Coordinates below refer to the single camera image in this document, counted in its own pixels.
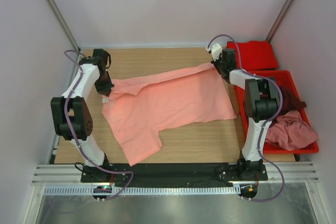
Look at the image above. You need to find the salmon pink t shirt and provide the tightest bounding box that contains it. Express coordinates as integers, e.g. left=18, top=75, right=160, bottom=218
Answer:
left=102, top=63, right=236, bottom=166

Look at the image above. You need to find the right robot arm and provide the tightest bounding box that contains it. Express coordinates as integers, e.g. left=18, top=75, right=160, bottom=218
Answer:
left=207, top=44, right=282, bottom=182

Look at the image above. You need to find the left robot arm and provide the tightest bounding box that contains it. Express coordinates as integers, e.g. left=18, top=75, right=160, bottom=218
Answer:
left=50, top=49, right=114, bottom=182

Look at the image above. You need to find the folded red t shirt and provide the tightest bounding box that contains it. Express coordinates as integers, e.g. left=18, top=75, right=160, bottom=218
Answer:
left=237, top=41, right=279, bottom=71

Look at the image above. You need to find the red plastic bin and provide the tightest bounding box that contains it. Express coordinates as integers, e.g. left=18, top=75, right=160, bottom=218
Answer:
left=234, top=70, right=319, bottom=155

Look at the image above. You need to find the dark maroon t shirt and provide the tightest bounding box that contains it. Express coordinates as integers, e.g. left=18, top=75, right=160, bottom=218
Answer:
left=279, top=86, right=307, bottom=115

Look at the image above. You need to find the dusty pink t shirt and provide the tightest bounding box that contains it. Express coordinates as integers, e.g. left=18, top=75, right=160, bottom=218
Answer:
left=265, top=110, right=318, bottom=151

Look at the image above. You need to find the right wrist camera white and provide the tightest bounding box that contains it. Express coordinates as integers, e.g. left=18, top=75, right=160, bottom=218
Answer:
left=206, top=44, right=223, bottom=61

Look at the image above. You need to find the right corner aluminium post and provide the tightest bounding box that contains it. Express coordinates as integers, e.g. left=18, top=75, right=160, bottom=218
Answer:
left=266, top=0, right=295, bottom=43

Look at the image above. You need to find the corner aluminium post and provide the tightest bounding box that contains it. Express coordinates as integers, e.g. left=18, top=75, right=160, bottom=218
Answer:
left=45, top=0, right=80, bottom=50
left=266, top=0, right=295, bottom=43

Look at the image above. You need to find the left corner aluminium post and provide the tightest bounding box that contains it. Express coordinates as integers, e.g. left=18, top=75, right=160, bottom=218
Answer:
left=45, top=0, right=80, bottom=50

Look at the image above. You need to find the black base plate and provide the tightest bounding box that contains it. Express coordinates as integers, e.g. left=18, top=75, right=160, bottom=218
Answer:
left=81, top=163, right=268, bottom=188

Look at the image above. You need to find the slotted cable duct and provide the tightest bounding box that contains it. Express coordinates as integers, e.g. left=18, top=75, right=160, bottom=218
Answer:
left=44, top=185, right=240, bottom=197

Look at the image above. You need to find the aluminium frame rail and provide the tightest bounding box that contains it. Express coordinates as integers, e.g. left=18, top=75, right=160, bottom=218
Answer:
left=32, top=162, right=319, bottom=185

